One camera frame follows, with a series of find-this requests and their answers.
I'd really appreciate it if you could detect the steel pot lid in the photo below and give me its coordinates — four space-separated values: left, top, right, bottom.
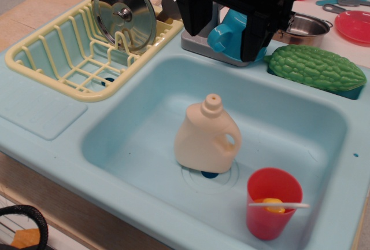
91 0 157 54

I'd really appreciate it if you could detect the red plastic cup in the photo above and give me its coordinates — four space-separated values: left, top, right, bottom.
246 167 303 240

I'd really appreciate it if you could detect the grey utensil in rack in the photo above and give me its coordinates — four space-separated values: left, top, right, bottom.
156 0 182 22

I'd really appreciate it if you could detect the grey toy spatula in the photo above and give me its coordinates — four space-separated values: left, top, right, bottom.
322 0 369 14

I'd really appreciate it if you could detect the red toy plate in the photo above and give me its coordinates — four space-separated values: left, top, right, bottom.
335 10 369 44

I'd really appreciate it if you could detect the blue toy mug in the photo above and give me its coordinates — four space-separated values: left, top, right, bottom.
206 9 268 62

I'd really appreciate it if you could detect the white stick on cup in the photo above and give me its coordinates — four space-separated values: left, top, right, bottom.
248 203 310 209

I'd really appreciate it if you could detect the cream detergent bottle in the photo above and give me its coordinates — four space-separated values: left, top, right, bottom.
174 94 242 174

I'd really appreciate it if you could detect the light blue toy sink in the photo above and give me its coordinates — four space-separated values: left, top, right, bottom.
1 36 369 249

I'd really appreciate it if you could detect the orange sponge piece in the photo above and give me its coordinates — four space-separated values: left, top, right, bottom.
10 229 40 249

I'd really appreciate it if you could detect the grey faucet base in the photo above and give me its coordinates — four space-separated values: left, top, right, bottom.
181 2 249 67

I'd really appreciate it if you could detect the yellow drying rack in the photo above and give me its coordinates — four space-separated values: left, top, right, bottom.
4 0 183 102

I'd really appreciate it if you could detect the steel pot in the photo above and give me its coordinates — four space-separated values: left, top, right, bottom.
272 13 333 47

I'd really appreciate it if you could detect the yellow item in cup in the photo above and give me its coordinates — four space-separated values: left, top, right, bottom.
254 197 287 214

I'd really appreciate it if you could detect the black cable loop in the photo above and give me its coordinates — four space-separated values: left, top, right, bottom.
0 205 49 250

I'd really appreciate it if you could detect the green bitter melon toy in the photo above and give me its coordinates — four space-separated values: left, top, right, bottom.
264 45 367 91

